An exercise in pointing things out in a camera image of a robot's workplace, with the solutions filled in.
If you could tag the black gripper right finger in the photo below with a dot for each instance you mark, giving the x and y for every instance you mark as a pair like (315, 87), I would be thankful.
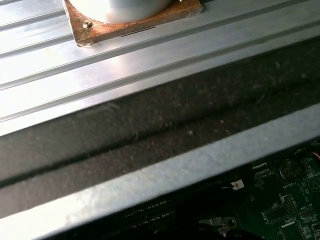
(237, 236)

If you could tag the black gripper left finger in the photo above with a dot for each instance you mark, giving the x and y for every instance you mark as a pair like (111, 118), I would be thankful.
(180, 232)

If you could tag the CPU socket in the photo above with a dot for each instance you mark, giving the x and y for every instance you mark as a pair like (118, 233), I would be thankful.
(225, 222)

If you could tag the green motherboard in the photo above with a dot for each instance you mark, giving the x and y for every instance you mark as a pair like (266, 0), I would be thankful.
(272, 197)

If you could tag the silver coin battery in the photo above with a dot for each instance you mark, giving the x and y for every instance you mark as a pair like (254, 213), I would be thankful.
(290, 171)

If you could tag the black grey PC case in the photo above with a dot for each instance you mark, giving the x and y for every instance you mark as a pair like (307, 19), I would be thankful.
(150, 112)

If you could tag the brown square base plate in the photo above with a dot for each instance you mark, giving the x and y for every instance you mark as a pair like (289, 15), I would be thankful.
(140, 27)

